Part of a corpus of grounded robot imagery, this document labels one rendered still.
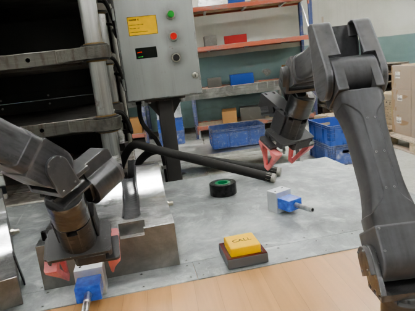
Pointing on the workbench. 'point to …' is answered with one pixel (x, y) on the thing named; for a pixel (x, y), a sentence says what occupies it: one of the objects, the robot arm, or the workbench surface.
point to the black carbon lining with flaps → (130, 193)
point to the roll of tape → (223, 187)
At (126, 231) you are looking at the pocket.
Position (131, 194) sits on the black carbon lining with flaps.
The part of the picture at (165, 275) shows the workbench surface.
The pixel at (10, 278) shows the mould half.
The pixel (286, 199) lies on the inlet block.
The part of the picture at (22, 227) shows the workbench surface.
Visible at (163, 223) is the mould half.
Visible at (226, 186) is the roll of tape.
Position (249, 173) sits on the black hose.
